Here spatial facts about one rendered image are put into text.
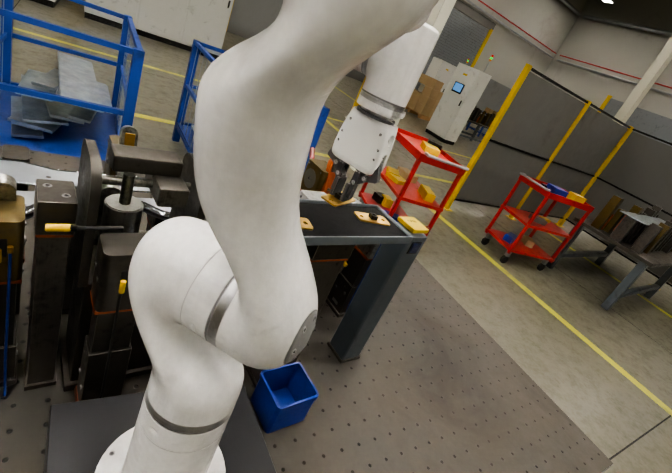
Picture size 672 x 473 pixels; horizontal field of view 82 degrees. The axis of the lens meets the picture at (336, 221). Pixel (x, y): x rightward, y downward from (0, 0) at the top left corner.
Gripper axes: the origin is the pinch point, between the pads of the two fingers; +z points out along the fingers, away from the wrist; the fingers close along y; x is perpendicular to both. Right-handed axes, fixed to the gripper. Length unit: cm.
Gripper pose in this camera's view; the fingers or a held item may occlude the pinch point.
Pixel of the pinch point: (343, 188)
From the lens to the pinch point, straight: 76.6
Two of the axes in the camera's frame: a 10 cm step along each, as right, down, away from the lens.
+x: -5.2, 1.7, -8.3
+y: -7.6, -5.3, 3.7
